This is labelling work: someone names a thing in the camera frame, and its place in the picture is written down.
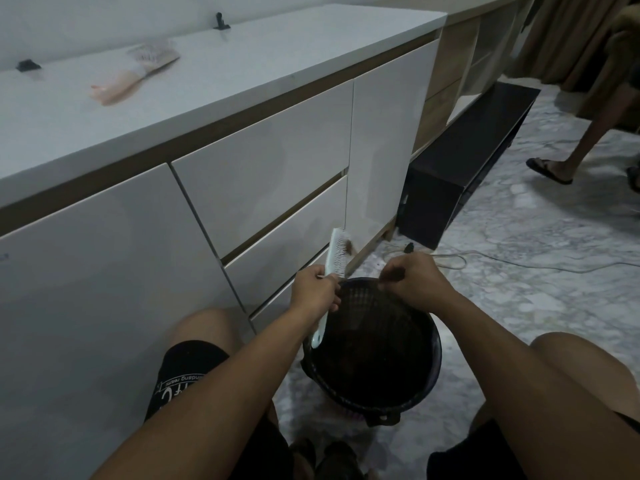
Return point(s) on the person's right hand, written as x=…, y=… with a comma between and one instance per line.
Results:
x=422, y=284

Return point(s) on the person's left hand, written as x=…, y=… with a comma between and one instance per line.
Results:
x=310, y=297

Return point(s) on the person's left thumb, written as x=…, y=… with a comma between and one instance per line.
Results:
x=318, y=274

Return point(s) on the person's right fingers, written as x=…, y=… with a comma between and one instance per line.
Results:
x=389, y=279

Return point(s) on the white hairbrush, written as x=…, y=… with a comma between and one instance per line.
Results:
x=333, y=254

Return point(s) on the person's right forearm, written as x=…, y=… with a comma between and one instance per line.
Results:
x=525, y=384

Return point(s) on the person's left forearm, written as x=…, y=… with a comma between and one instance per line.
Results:
x=225, y=394

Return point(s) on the brown hair clump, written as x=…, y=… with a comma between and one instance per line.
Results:
x=351, y=248

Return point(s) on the black plastic mesh basket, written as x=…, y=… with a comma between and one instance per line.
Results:
x=380, y=354

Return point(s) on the person's left leg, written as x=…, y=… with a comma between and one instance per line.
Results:
x=205, y=327

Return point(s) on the person's leg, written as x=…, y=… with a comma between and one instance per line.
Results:
x=595, y=129
x=205, y=327
x=585, y=364

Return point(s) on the white cabinet with drawers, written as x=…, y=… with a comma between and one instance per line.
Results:
x=250, y=159

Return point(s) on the black low bench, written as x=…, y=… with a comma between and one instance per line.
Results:
x=465, y=144

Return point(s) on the black shorts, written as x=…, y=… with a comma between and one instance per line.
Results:
x=185, y=374

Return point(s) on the dark shoe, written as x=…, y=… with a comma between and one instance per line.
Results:
x=340, y=462

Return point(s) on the person's right leg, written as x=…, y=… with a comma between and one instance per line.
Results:
x=585, y=364

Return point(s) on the wooden shelf unit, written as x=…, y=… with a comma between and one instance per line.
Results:
x=445, y=69

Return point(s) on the small black hook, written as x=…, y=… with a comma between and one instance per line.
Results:
x=221, y=22

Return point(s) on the pink hairbrush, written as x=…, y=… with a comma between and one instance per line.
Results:
x=127, y=80

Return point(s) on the brown curtain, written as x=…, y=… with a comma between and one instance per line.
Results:
x=555, y=34

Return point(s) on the small black clip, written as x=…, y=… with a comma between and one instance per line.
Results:
x=27, y=65

